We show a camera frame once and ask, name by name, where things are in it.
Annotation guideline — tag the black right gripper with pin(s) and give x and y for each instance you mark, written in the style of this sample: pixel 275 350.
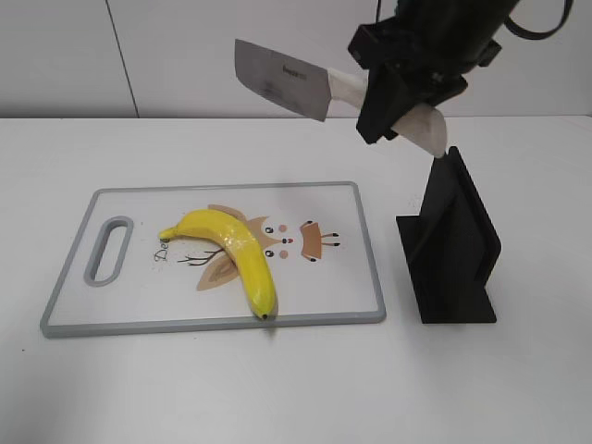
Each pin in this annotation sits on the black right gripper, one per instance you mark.
pixel 421 54

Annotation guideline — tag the white handled kitchen knife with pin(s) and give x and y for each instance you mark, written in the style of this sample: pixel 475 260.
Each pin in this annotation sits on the white handled kitchen knife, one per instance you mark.
pixel 308 90

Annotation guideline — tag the yellow plastic banana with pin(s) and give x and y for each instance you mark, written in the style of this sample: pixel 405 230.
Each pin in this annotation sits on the yellow plastic banana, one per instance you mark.
pixel 239 255

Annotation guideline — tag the white cutting board grey rim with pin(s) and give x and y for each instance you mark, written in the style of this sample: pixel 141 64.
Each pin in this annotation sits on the white cutting board grey rim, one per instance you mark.
pixel 119 278

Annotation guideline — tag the black knife stand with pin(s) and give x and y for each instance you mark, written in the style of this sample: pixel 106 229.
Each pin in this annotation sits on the black knife stand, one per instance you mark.
pixel 451 247

